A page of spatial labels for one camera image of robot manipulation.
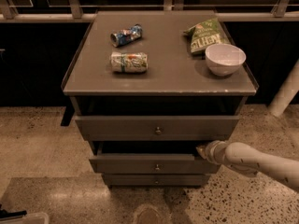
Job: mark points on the grey bottom drawer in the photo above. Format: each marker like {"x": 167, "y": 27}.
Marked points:
{"x": 155, "y": 180}

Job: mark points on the grey top drawer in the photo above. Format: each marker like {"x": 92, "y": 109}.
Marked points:
{"x": 156, "y": 128}

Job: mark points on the clear plastic box corner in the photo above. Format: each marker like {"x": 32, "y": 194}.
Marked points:
{"x": 33, "y": 218}

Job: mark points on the blue crushed soda can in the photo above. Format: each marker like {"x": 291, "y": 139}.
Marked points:
{"x": 126, "y": 36}

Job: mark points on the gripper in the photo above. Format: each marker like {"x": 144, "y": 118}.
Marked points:
{"x": 214, "y": 152}

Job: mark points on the white bowl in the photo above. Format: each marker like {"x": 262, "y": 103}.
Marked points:
{"x": 224, "y": 59}

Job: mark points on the white pillar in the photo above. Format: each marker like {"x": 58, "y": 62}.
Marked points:
{"x": 286, "y": 92}

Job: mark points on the black object bottom left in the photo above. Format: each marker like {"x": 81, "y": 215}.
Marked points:
{"x": 5, "y": 214}

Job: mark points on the green white soda can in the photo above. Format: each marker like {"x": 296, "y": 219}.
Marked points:
{"x": 129, "y": 62}

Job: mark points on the grey drawer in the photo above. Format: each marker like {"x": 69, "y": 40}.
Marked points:
{"x": 156, "y": 128}
{"x": 148, "y": 158}
{"x": 155, "y": 180}

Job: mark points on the grey drawer cabinet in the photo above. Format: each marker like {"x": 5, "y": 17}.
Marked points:
{"x": 175, "y": 84}

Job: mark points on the metal window railing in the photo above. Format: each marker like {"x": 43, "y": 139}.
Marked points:
{"x": 226, "y": 10}

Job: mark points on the green chip bag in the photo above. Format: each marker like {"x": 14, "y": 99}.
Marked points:
{"x": 204, "y": 34}

